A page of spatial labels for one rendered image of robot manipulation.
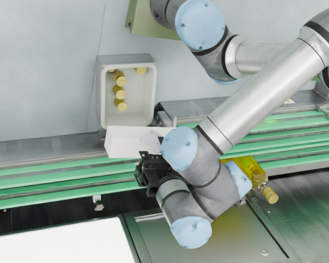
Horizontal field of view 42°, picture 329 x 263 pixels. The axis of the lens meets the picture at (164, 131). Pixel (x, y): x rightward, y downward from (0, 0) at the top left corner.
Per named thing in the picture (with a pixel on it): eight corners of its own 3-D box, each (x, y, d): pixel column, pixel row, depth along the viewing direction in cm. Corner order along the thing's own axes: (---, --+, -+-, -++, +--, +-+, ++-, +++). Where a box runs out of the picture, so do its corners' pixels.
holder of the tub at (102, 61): (96, 130, 147) (101, 143, 141) (96, 55, 133) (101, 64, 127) (143, 126, 153) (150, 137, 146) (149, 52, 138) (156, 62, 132)
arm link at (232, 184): (235, 164, 81) (190, 201, 83) (260, 193, 88) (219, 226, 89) (218, 142, 88) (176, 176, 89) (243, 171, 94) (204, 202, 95)
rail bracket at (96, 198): (85, 194, 144) (93, 222, 133) (85, 178, 140) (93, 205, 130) (97, 193, 145) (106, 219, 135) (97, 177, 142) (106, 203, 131)
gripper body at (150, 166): (138, 148, 104) (153, 177, 94) (170, 148, 107) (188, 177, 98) (132, 174, 108) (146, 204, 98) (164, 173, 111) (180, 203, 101)
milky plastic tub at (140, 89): (95, 118, 144) (101, 131, 137) (95, 55, 132) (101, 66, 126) (145, 113, 150) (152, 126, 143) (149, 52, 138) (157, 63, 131)
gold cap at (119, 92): (112, 84, 138) (116, 90, 134) (123, 83, 139) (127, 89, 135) (112, 94, 140) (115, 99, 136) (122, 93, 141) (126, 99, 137)
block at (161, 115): (152, 135, 148) (159, 145, 142) (154, 110, 143) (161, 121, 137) (162, 134, 149) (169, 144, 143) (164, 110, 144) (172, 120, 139)
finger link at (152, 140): (137, 122, 110) (145, 149, 104) (159, 122, 112) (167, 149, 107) (134, 130, 112) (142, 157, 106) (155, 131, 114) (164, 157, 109)
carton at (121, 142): (107, 126, 112) (113, 137, 107) (190, 128, 121) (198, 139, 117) (104, 145, 115) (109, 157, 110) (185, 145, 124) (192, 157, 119)
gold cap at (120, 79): (113, 71, 135) (116, 76, 132) (124, 70, 137) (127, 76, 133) (112, 81, 137) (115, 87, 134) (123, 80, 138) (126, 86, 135)
